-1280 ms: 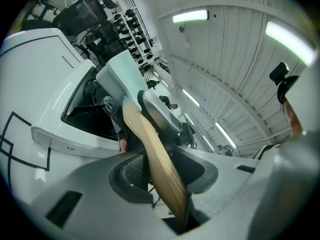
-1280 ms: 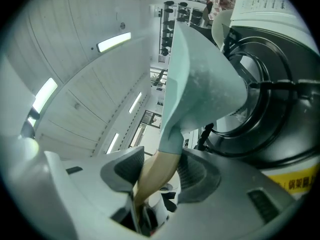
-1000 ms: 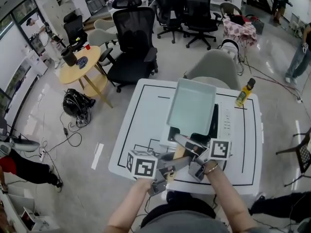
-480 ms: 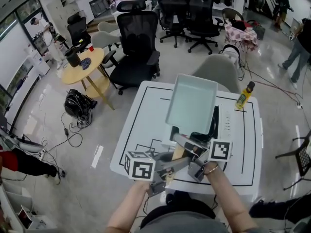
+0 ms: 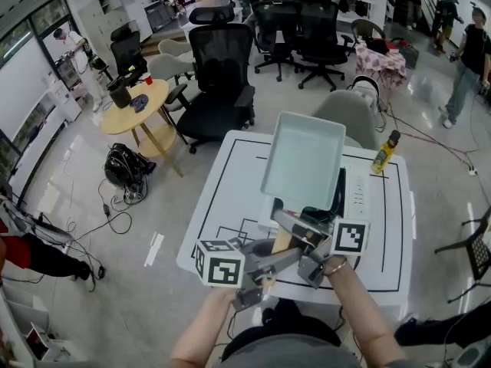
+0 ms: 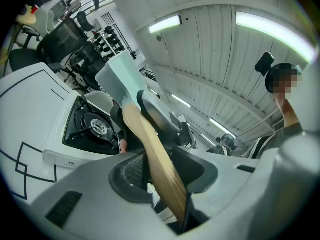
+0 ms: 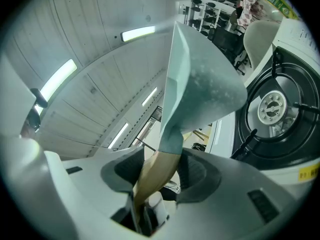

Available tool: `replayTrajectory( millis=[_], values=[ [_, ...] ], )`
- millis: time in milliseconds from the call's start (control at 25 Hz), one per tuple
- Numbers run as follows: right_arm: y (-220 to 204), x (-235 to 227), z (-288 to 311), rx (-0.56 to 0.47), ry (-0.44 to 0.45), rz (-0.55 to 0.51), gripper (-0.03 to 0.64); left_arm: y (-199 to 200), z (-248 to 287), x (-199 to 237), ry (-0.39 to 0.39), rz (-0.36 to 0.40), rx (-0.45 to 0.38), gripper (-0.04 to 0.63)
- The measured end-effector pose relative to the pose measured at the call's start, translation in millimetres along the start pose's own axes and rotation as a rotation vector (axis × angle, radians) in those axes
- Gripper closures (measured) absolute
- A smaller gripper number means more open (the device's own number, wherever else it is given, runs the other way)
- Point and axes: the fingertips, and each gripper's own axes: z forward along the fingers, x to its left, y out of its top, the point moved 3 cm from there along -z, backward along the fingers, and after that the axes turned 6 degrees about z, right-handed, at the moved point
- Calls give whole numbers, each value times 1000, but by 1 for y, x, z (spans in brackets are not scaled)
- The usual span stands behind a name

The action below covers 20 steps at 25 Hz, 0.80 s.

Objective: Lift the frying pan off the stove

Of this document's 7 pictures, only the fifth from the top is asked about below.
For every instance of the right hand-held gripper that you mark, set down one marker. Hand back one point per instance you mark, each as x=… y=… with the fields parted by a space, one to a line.
x=351 y=238

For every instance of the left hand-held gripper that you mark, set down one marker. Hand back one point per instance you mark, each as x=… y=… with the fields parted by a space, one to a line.
x=220 y=267

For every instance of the white portable induction cooktop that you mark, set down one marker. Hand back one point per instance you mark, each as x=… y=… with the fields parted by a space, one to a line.
x=356 y=194

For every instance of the person's left forearm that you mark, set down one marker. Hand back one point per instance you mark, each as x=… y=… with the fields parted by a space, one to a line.
x=195 y=339

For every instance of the person's right forearm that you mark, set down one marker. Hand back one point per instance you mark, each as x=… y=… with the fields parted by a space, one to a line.
x=364 y=313

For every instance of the person's right hand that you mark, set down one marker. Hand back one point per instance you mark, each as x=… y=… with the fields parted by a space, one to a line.
x=351 y=261

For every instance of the person's left hand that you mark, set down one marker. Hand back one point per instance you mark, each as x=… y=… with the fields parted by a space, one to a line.
x=220 y=303

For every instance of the person's right black shoe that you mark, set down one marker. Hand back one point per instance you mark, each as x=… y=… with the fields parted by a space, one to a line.
x=287 y=309

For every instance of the person's black shoe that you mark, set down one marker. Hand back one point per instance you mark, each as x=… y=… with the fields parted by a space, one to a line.
x=267 y=316
x=287 y=309

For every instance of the person's left black shoe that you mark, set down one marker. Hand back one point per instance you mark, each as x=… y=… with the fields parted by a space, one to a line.
x=267 y=316

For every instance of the white square table black lines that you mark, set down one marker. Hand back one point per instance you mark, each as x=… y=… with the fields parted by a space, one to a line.
x=238 y=182

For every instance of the person's black trousers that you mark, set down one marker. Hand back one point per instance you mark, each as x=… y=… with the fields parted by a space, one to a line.
x=284 y=328

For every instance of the person's grey shirt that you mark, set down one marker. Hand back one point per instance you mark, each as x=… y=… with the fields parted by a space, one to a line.
x=291 y=353

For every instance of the yellow oil bottle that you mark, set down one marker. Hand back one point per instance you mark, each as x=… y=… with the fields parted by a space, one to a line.
x=383 y=157

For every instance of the grey upholstered chair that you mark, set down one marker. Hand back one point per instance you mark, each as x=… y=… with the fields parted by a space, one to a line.
x=345 y=117

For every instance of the black power adapter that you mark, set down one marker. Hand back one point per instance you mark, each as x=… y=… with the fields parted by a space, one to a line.
x=107 y=210
x=101 y=271

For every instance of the floral cloth covered table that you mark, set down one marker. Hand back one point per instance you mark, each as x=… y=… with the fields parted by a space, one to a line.
x=379 y=67

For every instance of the white power strip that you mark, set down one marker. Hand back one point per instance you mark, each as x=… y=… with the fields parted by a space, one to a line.
x=472 y=170

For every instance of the black metal mesh chair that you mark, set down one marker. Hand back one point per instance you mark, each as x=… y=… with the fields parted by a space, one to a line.
x=481 y=251

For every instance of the large black mesh office chair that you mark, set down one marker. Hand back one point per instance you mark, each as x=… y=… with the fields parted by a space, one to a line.
x=218 y=60

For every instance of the round wooden table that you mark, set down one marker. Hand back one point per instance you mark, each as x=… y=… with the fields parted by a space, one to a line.
x=130 y=121

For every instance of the blue cloth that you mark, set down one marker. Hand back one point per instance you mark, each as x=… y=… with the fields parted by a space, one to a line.
x=139 y=103

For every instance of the dark green basket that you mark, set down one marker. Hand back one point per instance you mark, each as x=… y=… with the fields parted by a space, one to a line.
x=409 y=56

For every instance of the grey round-back chair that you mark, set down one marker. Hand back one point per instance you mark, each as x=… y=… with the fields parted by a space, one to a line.
x=366 y=29

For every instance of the beige shell chair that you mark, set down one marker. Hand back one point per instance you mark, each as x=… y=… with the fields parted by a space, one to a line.
x=172 y=47
x=165 y=69

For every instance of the red cup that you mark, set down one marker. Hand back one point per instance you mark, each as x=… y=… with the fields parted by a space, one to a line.
x=148 y=79

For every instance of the black bucket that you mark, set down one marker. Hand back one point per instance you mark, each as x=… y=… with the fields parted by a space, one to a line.
x=119 y=96

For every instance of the grey plastic chair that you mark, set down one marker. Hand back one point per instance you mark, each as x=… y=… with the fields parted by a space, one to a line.
x=475 y=357

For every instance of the black office chair with headrest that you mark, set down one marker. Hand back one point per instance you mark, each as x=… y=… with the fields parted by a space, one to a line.
x=126 y=52

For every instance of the grey metal cart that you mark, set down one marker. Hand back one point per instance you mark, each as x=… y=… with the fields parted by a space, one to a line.
x=161 y=17

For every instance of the white storage shelf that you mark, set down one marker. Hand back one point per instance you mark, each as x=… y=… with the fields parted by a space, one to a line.
x=23 y=313

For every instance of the white low cabinet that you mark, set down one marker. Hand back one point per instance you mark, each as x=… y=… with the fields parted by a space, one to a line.
x=38 y=129

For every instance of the white locker cabinet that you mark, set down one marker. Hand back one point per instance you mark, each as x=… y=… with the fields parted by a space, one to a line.
x=115 y=14

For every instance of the black framed window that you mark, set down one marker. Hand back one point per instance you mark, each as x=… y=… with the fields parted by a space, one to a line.
x=50 y=12

